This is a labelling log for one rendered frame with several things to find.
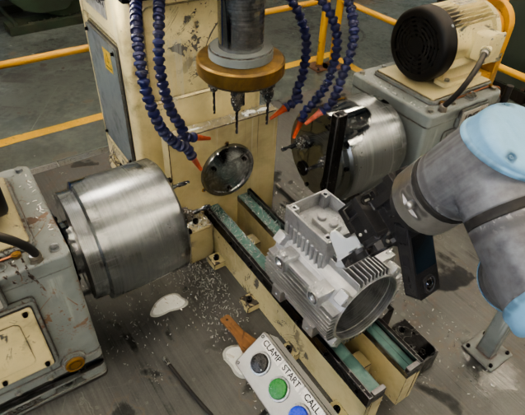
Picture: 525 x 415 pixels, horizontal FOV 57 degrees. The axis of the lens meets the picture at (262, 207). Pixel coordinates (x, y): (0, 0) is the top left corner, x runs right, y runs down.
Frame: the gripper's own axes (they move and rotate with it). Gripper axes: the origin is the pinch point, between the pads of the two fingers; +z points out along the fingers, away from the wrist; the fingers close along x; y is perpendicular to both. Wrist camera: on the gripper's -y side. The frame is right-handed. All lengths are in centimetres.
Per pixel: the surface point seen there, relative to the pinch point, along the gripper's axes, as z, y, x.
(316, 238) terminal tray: 8.3, 6.8, -1.3
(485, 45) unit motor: 5, 32, -68
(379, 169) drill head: 25.2, 17.6, -36.6
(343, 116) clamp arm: 7.1, 26.7, -19.8
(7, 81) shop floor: 280, 247, 11
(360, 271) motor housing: 7.4, -1.9, -5.4
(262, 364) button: 7.3, -7.2, 18.6
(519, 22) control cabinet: 130, 100, -310
